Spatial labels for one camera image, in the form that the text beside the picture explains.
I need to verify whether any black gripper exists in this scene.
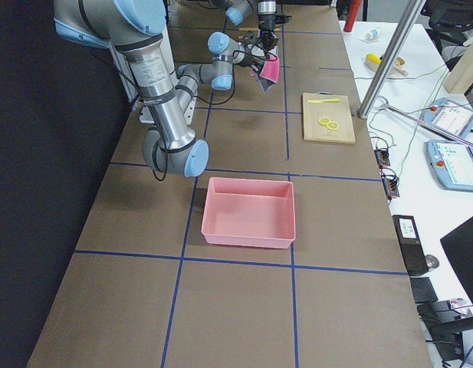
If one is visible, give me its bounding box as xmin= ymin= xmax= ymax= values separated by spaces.
xmin=258 ymin=13 xmax=292 ymax=46
xmin=241 ymin=51 xmax=259 ymax=68

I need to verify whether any pink grey cleaning cloth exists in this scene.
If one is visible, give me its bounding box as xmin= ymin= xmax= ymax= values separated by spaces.
xmin=251 ymin=54 xmax=280 ymax=93

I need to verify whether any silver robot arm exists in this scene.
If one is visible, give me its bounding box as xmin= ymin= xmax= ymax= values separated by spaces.
xmin=54 ymin=1 xmax=261 ymax=177
xmin=225 ymin=0 xmax=292 ymax=51

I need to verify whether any yellow plastic knife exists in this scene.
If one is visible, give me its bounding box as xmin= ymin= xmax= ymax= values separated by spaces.
xmin=306 ymin=98 xmax=340 ymax=104

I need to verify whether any dark red cylinder bottle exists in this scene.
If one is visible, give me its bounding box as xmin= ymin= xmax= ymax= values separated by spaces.
xmin=343 ymin=0 xmax=363 ymax=33

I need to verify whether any lemon slice far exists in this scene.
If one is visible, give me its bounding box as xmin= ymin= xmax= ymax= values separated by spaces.
xmin=318 ymin=117 xmax=331 ymax=127

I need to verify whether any lemon slice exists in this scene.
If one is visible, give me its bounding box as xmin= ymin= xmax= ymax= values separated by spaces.
xmin=318 ymin=117 xmax=331 ymax=127
xmin=327 ymin=121 xmax=339 ymax=131

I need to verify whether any bamboo cutting board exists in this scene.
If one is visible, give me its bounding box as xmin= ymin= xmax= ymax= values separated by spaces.
xmin=302 ymin=93 xmax=356 ymax=145

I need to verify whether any lemon slice near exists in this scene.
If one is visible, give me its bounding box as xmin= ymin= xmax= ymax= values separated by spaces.
xmin=327 ymin=121 xmax=339 ymax=131

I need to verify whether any white blue tube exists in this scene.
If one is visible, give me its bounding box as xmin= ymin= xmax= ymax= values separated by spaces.
xmin=364 ymin=28 xmax=381 ymax=42

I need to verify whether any pink plastic bin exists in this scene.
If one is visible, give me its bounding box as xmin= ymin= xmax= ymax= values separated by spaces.
xmin=201 ymin=177 xmax=296 ymax=249

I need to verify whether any orange connector block far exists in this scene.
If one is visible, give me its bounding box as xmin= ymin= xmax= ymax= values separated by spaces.
xmin=374 ymin=147 xmax=390 ymax=168

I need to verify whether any orange connector block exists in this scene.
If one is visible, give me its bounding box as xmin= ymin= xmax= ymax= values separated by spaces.
xmin=380 ymin=169 xmax=400 ymax=200
xmin=374 ymin=147 xmax=390 ymax=168

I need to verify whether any orange connector block near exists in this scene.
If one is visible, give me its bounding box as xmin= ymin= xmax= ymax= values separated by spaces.
xmin=380 ymin=169 xmax=400 ymax=200

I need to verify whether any teach pendant far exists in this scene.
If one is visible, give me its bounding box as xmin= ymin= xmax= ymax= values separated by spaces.
xmin=420 ymin=97 xmax=473 ymax=138

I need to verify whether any teach pendant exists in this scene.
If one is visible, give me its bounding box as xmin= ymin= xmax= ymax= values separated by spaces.
xmin=425 ymin=140 xmax=473 ymax=192
xmin=420 ymin=97 xmax=473 ymax=138

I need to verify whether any teach pendant near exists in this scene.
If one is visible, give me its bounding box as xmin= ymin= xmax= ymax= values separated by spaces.
xmin=425 ymin=140 xmax=473 ymax=192

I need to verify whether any black rectangular box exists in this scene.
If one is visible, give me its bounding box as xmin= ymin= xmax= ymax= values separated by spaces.
xmin=392 ymin=215 xmax=429 ymax=277

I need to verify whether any black monitor corner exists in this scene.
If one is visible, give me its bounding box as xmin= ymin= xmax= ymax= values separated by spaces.
xmin=441 ymin=217 xmax=473 ymax=303

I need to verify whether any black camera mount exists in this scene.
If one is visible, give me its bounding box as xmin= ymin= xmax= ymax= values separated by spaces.
xmin=240 ymin=31 xmax=260 ymax=48

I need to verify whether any aluminium frame post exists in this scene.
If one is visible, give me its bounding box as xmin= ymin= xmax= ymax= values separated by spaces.
xmin=357 ymin=0 xmax=425 ymax=120

